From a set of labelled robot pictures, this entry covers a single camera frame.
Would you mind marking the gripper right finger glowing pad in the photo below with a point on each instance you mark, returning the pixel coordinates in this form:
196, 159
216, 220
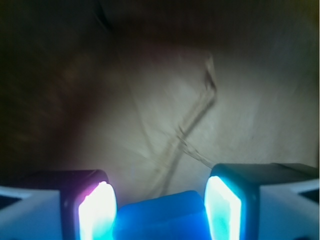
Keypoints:
272, 201

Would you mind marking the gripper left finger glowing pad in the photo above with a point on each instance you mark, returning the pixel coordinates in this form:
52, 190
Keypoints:
58, 205

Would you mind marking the blue rectangular block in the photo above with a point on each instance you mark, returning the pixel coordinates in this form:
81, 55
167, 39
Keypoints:
179, 216

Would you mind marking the brown paper bag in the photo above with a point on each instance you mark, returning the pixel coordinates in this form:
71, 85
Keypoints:
157, 92

